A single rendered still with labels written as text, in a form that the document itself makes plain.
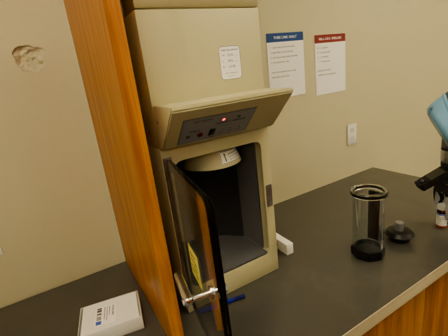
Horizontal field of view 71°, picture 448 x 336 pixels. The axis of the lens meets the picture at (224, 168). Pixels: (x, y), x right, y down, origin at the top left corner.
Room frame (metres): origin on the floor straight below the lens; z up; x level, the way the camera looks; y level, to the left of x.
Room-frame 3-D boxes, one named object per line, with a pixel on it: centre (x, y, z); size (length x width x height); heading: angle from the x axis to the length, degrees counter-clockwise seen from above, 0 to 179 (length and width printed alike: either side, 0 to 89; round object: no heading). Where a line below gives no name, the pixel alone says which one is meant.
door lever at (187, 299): (0.49, 0.08, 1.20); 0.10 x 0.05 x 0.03; 19
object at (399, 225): (0.96, -0.57, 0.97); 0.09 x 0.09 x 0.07
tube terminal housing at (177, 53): (0.91, 0.06, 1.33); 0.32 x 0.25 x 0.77; 118
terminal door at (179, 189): (0.57, 0.08, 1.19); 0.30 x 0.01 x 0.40; 19
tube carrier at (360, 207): (0.90, -0.44, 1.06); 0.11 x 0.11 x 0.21
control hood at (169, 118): (0.75, -0.02, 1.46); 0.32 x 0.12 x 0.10; 118
